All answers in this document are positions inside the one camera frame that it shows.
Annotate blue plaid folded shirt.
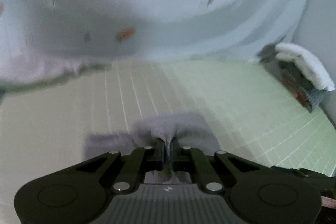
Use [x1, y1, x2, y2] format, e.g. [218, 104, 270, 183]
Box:
[278, 61, 327, 113]

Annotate light blue carrot quilt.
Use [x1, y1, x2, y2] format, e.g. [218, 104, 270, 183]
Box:
[1, 0, 307, 87]

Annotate green grid bed sheet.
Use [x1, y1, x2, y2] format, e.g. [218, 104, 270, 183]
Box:
[1, 60, 335, 223]

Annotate white folded garment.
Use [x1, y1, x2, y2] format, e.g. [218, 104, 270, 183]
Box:
[274, 43, 335, 92]

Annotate grey sweatpants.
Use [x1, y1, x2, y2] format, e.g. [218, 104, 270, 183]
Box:
[83, 112, 221, 184]

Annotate grey folded garment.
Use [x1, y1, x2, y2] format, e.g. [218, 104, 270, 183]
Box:
[257, 43, 279, 73]

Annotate red patterned folded garment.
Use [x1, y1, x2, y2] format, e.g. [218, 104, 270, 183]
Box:
[282, 75, 308, 106]

